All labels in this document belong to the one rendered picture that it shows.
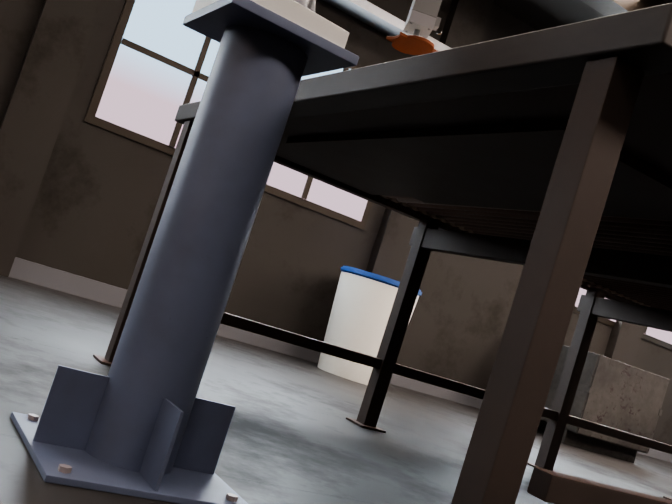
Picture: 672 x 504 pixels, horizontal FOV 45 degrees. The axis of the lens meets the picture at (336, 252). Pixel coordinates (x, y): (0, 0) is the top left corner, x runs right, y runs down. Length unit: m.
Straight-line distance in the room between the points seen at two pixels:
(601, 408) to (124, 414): 4.91
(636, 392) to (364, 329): 2.13
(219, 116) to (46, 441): 0.67
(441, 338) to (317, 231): 1.40
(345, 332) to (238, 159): 3.89
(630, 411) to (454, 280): 1.59
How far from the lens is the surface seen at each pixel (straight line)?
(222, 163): 1.53
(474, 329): 6.67
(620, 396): 6.26
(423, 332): 6.37
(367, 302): 5.32
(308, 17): 1.57
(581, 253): 1.19
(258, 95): 1.55
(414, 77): 1.61
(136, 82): 5.28
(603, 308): 3.88
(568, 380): 3.91
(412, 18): 2.07
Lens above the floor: 0.40
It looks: 4 degrees up
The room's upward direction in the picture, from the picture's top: 18 degrees clockwise
